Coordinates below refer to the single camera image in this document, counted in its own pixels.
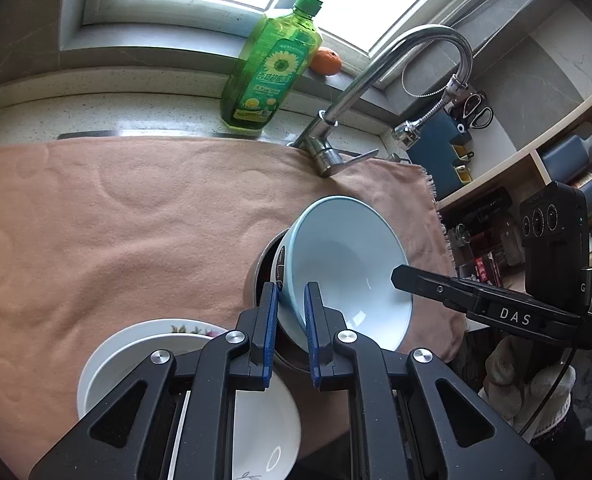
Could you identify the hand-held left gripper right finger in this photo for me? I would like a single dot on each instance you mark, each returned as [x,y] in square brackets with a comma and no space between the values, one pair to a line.
[312,340]

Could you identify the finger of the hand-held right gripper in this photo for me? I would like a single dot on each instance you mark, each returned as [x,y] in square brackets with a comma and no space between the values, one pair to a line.
[425,285]

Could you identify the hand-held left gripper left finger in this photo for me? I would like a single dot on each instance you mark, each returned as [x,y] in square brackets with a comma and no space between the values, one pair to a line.
[268,340]

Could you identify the large steel bowl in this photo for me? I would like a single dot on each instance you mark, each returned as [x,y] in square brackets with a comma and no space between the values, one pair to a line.
[262,280]

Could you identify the plain white plate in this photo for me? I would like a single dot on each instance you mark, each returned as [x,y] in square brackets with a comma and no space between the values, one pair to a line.
[261,420]

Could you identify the light blue bowl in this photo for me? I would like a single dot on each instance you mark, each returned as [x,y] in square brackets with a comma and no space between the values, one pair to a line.
[346,260]

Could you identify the large floral plate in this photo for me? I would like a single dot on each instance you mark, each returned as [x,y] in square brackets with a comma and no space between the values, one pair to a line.
[141,332]

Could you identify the person's right hand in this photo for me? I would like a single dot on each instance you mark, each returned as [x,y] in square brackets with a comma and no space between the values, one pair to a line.
[505,375]

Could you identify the glass jar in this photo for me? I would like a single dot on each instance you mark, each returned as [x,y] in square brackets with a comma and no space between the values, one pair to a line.
[458,235]

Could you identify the dark blue bottle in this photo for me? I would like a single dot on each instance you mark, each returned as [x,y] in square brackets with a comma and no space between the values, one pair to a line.
[570,155]

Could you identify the wooden shelf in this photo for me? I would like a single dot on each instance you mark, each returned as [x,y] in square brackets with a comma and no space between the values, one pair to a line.
[525,152]

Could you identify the blue utensil holder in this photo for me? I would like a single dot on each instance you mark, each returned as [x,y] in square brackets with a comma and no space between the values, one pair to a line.
[440,160]

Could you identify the black scissors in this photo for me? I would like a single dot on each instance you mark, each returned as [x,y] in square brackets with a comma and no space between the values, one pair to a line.
[475,110]

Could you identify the chrome faucet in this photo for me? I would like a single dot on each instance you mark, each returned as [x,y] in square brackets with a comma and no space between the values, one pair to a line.
[355,90]

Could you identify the orange fruit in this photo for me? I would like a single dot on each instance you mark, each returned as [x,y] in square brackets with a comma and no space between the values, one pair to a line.
[326,61]

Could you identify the green dish soap bottle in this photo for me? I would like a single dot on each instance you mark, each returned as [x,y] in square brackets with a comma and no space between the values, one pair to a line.
[271,70]

